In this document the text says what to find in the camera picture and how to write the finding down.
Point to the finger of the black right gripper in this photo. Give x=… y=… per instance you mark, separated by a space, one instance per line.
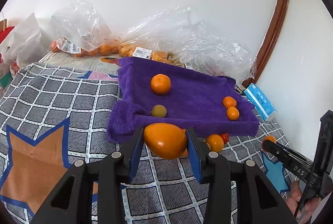
x=289 y=157

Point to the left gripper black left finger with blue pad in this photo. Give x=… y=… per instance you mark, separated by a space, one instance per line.
x=71 y=200

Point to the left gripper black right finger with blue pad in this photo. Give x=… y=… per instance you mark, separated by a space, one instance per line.
x=257 y=199

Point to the small orange kumquat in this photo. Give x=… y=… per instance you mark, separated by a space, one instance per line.
x=232 y=113

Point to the oval orange kumquat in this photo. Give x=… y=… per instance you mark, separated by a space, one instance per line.
x=166 y=141

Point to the yellow-green small fruit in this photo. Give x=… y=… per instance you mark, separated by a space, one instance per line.
x=159 y=111

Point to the large orange mandarin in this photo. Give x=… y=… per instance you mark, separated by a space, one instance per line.
x=160 y=84

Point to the blue tissue packet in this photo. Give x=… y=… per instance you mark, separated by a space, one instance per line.
x=261 y=102

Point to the small red tomato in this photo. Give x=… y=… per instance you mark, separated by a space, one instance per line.
x=225 y=137

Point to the small orange tangerine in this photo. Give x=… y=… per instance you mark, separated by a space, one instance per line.
x=215 y=143

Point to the grey checked blanket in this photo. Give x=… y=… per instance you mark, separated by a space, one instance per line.
x=52 y=116

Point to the round orange tangerine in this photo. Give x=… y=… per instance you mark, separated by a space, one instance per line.
x=185 y=153

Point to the purple towel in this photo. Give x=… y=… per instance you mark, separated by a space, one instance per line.
x=194 y=101

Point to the crumpled clear bag right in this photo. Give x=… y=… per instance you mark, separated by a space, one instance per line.
x=212 y=54

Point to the white fruit carton box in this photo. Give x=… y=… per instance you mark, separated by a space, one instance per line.
x=105 y=64

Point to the white plastic bag left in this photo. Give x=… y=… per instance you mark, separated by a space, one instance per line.
x=23 y=45

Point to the clear bag with label kumquats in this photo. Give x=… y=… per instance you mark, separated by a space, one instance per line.
x=163 y=35

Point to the clear bag of oranges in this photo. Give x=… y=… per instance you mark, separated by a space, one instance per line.
x=81 y=31

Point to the brown wooden door frame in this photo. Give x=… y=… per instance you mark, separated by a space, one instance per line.
x=269 y=41

